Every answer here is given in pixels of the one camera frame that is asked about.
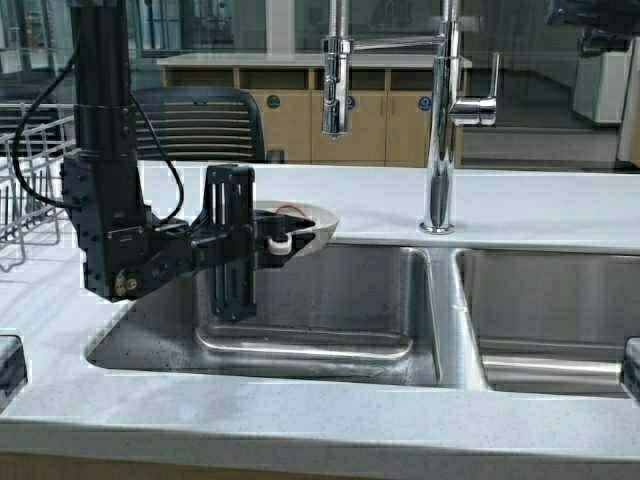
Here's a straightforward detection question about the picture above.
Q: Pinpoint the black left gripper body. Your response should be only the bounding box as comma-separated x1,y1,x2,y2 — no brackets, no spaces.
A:
190,164,315,321

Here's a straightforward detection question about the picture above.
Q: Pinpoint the white bowl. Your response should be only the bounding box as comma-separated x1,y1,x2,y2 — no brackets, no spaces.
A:
254,200,339,258

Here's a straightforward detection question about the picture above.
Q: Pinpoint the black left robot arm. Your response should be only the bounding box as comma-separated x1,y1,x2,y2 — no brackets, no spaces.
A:
61,1,315,321

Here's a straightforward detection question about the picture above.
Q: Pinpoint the red rubber band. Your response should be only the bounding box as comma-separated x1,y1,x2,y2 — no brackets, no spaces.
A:
275,203,308,217

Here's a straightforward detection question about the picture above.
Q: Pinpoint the black office chair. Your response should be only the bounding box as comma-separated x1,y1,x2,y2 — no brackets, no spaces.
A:
133,86,286,164

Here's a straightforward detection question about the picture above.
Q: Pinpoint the wooden background counter cabinet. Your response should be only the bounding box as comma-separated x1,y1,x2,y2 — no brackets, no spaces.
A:
155,52,474,167

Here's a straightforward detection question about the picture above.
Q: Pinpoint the chrome kitchen faucet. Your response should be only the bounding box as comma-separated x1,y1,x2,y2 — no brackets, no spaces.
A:
321,1,501,235

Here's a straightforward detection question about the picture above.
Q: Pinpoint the stainless steel double sink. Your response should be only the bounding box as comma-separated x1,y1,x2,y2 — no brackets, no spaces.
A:
88,244,639,398

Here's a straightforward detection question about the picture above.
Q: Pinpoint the white wire dish rack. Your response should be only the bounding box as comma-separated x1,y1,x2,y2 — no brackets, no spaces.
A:
1,100,75,274

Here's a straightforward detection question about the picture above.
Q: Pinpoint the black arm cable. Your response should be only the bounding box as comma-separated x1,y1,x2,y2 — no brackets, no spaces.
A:
12,49,185,224

